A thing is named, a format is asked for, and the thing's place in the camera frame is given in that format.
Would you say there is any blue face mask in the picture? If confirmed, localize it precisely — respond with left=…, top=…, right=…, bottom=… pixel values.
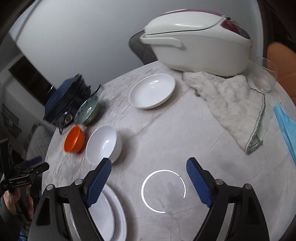
left=269, top=92, right=296, bottom=163

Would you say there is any small white deep plate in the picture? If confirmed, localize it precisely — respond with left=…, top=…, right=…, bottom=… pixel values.
left=128, top=73, right=176, bottom=109

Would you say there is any dark grey quilted chair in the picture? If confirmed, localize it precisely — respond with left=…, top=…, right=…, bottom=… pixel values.
left=128, top=31, right=157, bottom=65

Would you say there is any white dish cloth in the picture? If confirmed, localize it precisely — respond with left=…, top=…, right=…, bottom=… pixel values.
left=182, top=72, right=266, bottom=155

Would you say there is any black power cable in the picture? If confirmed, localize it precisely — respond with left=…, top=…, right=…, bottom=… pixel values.
left=58, top=83, right=102, bottom=135

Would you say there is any white purple rice cooker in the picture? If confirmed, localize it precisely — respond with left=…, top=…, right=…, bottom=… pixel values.
left=140, top=9, right=252, bottom=77

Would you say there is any white bowl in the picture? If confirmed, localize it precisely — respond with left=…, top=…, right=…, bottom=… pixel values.
left=85, top=125, right=122, bottom=166

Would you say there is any orange plastic bowl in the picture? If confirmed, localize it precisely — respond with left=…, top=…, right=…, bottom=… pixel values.
left=64, top=126, right=86, bottom=153

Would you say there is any large white plate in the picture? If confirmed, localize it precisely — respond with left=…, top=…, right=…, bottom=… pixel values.
left=64, top=185, right=129, bottom=241

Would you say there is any clear drinking glass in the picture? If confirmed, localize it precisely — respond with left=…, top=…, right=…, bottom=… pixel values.
left=252, top=57, right=278, bottom=92

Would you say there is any navy electric cooking pot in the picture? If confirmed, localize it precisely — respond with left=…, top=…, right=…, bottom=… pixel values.
left=43, top=74, right=91, bottom=128

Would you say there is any light grey quilted chair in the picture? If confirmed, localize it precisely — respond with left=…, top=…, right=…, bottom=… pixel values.
left=26, top=125, right=53, bottom=161

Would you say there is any person's left hand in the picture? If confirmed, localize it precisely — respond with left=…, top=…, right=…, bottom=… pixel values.
left=1, top=188, right=34, bottom=222

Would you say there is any green blue patterned bowl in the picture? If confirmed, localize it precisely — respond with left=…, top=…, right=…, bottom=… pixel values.
left=74, top=95, right=100, bottom=126

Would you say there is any medium white deep plate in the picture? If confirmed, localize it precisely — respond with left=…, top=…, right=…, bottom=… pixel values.
left=69, top=191, right=115, bottom=241

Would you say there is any orange leather chair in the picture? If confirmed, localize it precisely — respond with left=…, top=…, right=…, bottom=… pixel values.
left=267, top=42, right=296, bottom=104

